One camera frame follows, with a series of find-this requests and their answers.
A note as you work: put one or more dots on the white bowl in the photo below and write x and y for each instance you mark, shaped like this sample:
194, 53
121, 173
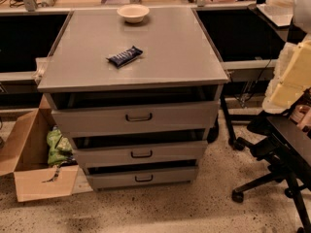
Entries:
133, 13

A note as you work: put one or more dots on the green chip bag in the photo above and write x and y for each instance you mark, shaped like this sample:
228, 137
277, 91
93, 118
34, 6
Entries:
60, 149

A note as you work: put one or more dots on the grey drawer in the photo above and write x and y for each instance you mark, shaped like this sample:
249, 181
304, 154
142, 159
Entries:
146, 177
140, 154
136, 119

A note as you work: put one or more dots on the grey drawer cabinet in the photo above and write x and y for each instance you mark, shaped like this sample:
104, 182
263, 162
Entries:
178, 65

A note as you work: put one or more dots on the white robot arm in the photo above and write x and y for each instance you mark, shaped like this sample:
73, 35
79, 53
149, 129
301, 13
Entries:
292, 73

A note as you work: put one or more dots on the open cardboard box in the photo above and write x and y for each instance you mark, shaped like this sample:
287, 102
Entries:
25, 155

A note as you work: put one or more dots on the grey top drawer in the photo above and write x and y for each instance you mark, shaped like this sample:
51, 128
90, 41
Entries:
136, 119

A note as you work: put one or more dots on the grey bottom drawer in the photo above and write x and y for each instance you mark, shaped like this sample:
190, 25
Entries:
146, 177

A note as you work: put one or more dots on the black office chair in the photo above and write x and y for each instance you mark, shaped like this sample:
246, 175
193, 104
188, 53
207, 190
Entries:
287, 150

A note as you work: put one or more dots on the blue snack bar wrapper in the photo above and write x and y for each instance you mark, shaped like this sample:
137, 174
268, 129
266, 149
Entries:
125, 57

